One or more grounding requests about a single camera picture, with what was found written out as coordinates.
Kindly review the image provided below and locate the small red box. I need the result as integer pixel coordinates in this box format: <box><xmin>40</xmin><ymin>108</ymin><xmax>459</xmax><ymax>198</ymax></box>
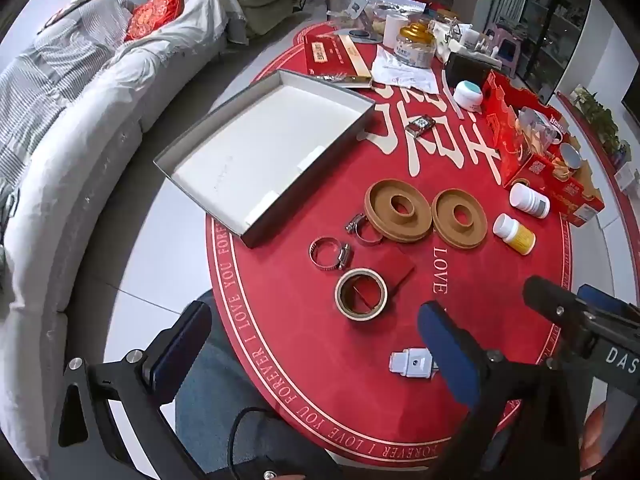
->
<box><xmin>357</xmin><ymin>251</ymin><xmax>416</xmax><ymax>306</ymax></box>

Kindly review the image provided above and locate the large metal hose clamp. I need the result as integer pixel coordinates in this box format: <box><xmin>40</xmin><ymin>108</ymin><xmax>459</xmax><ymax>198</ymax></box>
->
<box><xmin>308</xmin><ymin>237</ymin><xmax>353</xmax><ymax>272</ymax></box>

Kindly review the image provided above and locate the glass display cabinet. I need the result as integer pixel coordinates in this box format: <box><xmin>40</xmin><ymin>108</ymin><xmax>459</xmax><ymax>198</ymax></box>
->
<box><xmin>515</xmin><ymin>0</ymin><xmax>596</xmax><ymax>91</ymax></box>

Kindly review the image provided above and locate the red embroidered cushion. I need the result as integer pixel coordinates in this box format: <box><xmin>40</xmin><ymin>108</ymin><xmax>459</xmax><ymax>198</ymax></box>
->
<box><xmin>124</xmin><ymin>0</ymin><xmax>201</xmax><ymax>43</ymax></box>

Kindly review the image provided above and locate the black cable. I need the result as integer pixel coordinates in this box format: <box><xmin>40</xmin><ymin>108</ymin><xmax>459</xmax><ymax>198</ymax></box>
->
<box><xmin>227</xmin><ymin>406</ymin><xmax>281</xmax><ymax>466</ymax></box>

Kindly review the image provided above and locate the small metal hose clamp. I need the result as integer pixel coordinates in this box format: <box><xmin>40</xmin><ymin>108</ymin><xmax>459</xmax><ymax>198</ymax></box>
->
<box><xmin>344</xmin><ymin>213</ymin><xmax>385</xmax><ymax>245</ymax></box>

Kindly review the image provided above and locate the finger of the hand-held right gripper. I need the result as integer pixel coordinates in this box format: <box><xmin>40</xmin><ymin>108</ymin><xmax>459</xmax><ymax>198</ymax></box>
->
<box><xmin>577</xmin><ymin>284</ymin><xmax>640</xmax><ymax>323</ymax></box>
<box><xmin>522</xmin><ymin>276</ymin><xmax>593</xmax><ymax>333</ymax></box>

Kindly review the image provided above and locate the white fringed sofa throw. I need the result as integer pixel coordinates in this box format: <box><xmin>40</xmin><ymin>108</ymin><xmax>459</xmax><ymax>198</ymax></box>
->
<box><xmin>165</xmin><ymin>0</ymin><xmax>249</xmax><ymax>61</ymax></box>

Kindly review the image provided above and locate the clear glass mug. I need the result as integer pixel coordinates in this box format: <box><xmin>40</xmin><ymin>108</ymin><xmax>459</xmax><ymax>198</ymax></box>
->
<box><xmin>517</xmin><ymin>107</ymin><xmax>566</xmax><ymax>153</ymax></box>

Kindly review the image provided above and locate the grey shallow cardboard box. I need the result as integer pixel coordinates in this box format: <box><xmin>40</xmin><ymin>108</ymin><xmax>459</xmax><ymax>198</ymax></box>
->
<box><xmin>152</xmin><ymin>69</ymin><xmax>376</xmax><ymax>249</ymax></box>

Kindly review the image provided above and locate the beige masking tape roll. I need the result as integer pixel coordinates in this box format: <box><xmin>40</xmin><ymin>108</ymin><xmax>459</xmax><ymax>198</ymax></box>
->
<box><xmin>334</xmin><ymin>268</ymin><xmax>389</xmax><ymax>322</ymax></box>

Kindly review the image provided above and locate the red cardboard carton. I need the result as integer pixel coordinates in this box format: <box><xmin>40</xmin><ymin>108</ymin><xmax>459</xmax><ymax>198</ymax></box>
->
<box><xmin>482</xmin><ymin>70</ymin><xmax>606</xmax><ymax>228</ymax></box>

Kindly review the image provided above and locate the green potted plant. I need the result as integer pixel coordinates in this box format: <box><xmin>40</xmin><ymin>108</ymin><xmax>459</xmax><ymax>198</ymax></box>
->
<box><xmin>572</xmin><ymin>85</ymin><xmax>632</xmax><ymax>161</ymax></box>

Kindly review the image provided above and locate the white cream jar teal lid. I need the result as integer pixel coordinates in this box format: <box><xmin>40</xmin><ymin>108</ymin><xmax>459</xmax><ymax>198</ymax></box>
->
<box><xmin>454</xmin><ymin>80</ymin><xmax>484</xmax><ymax>112</ymax></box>

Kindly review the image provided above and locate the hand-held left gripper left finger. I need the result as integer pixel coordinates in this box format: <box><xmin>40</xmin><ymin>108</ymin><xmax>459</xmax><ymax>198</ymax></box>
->
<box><xmin>50</xmin><ymin>300</ymin><xmax>213</xmax><ymax>480</ymax></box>

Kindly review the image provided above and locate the purple plastic stool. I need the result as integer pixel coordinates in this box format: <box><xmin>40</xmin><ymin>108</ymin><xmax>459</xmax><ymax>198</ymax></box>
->
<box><xmin>482</xmin><ymin>22</ymin><xmax>526</xmax><ymax>78</ymax></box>

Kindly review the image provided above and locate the white printed paper sheet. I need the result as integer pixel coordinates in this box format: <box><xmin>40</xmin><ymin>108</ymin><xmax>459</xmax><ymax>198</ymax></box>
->
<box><xmin>371</xmin><ymin>46</ymin><xmax>435</xmax><ymax>92</ymax></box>

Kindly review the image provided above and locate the white pill bottle yellow label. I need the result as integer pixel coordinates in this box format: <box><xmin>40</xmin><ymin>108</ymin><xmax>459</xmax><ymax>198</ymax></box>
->
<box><xmin>492</xmin><ymin>213</ymin><xmax>537</xmax><ymax>255</ymax></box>

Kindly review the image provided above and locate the black box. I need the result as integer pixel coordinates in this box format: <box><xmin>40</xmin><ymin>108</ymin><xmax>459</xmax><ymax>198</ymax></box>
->
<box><xmin>444</xmin><ymin>52</ymin><xmax>493</xmax><ymax>92</ymax></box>

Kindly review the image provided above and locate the long red gift box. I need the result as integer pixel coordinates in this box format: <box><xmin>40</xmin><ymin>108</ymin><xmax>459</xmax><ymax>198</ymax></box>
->
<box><xmin>303</xmin><ymin>34</ymin><xmax>373</xmax><ymax>90</ymax></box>

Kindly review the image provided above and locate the white paper cup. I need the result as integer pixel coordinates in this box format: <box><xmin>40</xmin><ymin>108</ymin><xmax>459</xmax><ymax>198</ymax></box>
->
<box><xmin>382</xmin><ymin>12</ymin><xmax>411</xmax><ymax>48</ymax></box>

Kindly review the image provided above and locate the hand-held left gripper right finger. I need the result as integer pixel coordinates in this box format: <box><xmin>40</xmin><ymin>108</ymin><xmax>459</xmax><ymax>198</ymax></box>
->
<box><xmin>417</xmin><ymin>301</ymin><xmax>581</xmax><ymax>480</ymax></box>

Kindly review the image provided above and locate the grey striped blanket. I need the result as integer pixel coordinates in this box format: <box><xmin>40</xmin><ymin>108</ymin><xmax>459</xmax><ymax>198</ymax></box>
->
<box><xmin>0</xmin><ymin>0</ymin><xmax>133</xmax><ymax>201</ymax></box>

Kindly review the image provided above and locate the glass jar gold lid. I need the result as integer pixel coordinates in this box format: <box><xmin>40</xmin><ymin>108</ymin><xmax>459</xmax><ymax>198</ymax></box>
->
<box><xmin>393</xmin><ymin>21</ymin><xmax>437</xmax><ymax>68</ymax></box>

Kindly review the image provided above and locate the white pill bottle grey label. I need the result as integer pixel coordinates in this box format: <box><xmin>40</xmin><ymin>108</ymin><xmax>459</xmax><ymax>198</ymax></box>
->
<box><xmin>509</xmin><ymin>182</ymin><xmax>551</xmax><ymax>219</ymax></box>

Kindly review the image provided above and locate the brown cork ring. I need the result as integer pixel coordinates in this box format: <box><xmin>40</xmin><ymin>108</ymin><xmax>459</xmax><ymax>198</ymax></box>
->
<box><xmin>431</xmin><ymin>189</ymin><xmax>488</xmax><ymax>249</ymax></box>
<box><xmin>364</xmin><ymin>180</ymin><xmax>432</xmax><ymax>244</ymax></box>

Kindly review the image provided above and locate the white plastic clip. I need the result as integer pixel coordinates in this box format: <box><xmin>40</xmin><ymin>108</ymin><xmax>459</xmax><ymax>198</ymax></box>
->
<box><xmin>389</xmin><ymin>348</ymin><xmax>441</xmax><ymax>380</ymax></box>

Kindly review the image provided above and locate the curved white sofa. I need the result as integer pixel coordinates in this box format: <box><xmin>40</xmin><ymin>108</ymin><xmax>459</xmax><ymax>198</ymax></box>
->
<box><xmin>0</xmin><ymin>0</ymin><xmax>248</xmax><ymax>480</ymax></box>

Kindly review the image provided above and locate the person's leg in jeans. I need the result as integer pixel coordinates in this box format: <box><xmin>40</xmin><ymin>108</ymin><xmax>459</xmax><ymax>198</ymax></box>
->
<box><xmin>175</xmin><ymin>290</ymin><xmax>346</xmax><ymax>480</ymax></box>

